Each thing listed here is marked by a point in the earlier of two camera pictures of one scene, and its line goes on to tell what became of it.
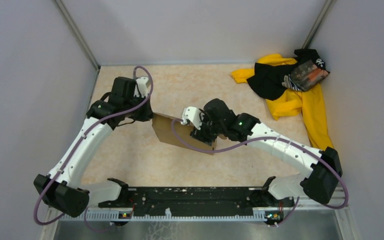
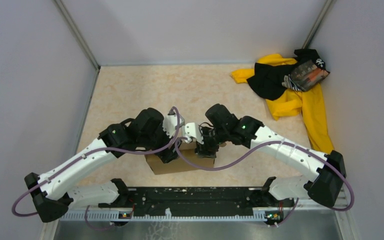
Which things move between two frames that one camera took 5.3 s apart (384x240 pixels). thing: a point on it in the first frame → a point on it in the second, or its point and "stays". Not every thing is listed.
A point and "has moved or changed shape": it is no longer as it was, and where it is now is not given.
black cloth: [266, 80] stays
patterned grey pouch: [305, 76] stays
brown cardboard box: [162, 125] has moved or changed shape
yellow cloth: [309, 101] stays
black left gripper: [147, 114] → [168, 155]
